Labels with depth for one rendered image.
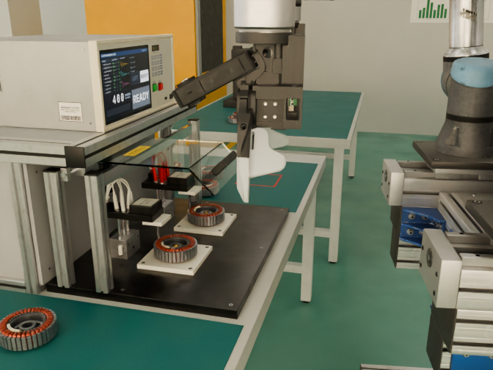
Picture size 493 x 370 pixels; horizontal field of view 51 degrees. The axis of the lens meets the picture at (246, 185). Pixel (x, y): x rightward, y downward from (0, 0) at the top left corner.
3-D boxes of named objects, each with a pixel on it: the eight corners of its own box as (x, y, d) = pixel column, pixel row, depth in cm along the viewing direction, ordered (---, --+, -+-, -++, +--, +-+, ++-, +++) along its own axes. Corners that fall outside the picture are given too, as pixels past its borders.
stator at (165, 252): (185, 241, 140) (185, 229, 139) (205, 257, 131) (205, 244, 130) (147, 252, 134) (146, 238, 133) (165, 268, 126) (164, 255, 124)
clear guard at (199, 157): (243, 166, 131) (243, 143, 129) (214, 196, 109) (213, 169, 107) (127, 157, 139) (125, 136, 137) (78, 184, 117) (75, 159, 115)
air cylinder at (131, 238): (140, 247, 140) (139, 229, 138) (128, 260, 133) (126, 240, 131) (123, 245, 141) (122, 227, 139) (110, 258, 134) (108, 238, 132)
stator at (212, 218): (229, 216, 159) (229, 204, 157) (216, 229, 148) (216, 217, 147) (196, 211, 162) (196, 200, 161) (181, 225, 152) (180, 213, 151)
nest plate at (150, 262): (212, 249, 138) (212, 245, 138) (193, 275, 125) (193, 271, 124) (161, 244, 142) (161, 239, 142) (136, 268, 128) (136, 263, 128)
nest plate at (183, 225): (236, 217, 161) (236, 213, 160) (222, 236, 147) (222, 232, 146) (191, 213, 164) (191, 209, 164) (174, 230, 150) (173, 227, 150)
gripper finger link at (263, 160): (284, 197, 59) (287, 124, 62) (233, 195, 60) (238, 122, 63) (284, 204, 62) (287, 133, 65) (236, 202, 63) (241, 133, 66)
